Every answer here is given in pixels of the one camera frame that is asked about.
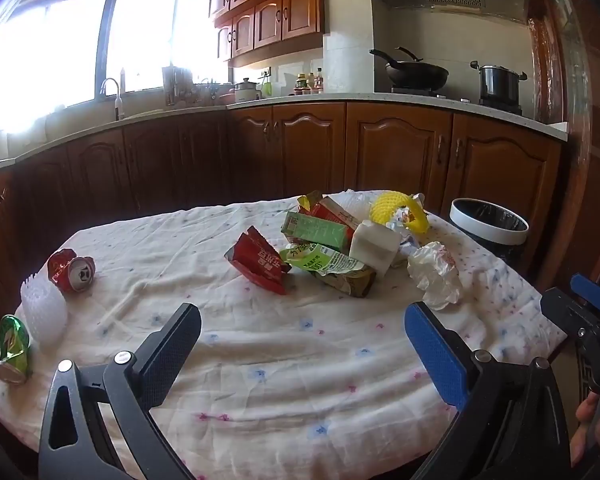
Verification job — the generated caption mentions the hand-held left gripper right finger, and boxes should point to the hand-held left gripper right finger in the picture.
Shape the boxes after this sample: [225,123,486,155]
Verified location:
[404,301,571,480]

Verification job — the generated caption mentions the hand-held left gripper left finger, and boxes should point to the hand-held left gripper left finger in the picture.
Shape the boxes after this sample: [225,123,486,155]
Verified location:
[39,302,202,480]

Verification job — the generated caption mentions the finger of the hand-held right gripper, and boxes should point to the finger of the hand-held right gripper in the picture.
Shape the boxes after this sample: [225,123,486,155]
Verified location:
[540,287,600,341]
[569,273,600,313]

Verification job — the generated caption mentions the white paper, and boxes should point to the white paper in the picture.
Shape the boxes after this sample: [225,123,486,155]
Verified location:
[406,241,463,311]

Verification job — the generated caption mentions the white bin with black liner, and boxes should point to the white bin with black liner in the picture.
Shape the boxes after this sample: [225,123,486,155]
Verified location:
[449,198,530,268]

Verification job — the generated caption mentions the red snack wrapper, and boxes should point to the red snack wrapper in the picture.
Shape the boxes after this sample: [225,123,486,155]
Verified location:
[224,226,292,296]

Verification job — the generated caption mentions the crushed red can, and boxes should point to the crushed red can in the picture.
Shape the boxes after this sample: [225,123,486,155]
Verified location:
[47,248,97,293]

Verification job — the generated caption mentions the white foam block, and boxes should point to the white foam block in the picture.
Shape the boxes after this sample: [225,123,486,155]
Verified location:
[349,220,403,277]

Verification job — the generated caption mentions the small colourful wrapper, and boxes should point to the small colourful wrapper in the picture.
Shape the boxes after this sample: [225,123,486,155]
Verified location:
[387,207,418,233]

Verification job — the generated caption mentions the green white pouch wrapper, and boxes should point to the green white pouch wrapper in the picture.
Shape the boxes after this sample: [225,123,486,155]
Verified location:
[279,242,378,298]

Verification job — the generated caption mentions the yellow foam fruit net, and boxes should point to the yellow foam fruit net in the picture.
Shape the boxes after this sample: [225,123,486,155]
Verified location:
[369,191,430,233]

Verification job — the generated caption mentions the crushed green can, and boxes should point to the crushed green can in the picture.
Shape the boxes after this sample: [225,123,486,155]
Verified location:
[0,314,32,386]

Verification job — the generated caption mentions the green drink carton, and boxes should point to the green drink carton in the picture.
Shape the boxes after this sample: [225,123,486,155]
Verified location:
[281,211,356,251]

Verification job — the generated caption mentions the red white carton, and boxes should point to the red white carton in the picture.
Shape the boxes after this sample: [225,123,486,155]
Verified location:
[307,196,363,233]

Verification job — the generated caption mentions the white plastic bag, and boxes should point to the white plastic bag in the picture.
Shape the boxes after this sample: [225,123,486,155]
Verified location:
[336,189,381,221]

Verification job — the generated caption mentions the person's right hand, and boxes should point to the person's right hand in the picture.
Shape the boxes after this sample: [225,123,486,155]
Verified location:
[570,392,600,467]

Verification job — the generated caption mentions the white floral tablecloth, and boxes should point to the white floral tablecloth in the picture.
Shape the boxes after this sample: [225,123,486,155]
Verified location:
[0,189,568,480]

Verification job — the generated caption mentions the wooden base cabinets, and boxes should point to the wooden base cabinets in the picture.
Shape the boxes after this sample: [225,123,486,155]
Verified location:
[0,101,563,311]

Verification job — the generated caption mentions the steel cooking pot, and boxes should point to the steel cooking pot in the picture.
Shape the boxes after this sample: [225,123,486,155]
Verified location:
[470,60,528,106]

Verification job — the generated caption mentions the chrome faucet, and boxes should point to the chrome faucet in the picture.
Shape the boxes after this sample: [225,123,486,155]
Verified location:
[100,78,126,122]

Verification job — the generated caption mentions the utensil rack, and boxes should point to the utensil rack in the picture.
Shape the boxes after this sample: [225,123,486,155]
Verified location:
[161,65,193,109]

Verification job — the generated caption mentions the white ceramic cooker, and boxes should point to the white ceramic cooker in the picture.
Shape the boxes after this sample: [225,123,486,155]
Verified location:
[234,78,261,104]

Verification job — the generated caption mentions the black gas stove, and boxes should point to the black gas stove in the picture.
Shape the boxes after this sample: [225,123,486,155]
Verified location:
[391,87,523,116]

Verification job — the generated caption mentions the black wok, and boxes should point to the black wok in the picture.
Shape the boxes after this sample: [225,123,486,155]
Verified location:
[369,47,450,90]

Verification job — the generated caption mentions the white kitchen countertop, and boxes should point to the white kitchen countertop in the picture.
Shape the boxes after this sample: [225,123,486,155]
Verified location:
[0,91,568,176]

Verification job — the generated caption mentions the kitchen window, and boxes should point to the kitchen window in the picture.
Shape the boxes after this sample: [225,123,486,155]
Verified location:
[0,0,231,136]

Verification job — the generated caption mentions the wooden door frame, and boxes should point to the wooden door frame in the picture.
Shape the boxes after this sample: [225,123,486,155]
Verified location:
[527,0,600,301]

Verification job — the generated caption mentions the wooden wall cabinets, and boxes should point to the wooden wall cabinets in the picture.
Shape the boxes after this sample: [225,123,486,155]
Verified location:
[202,0,353,63]

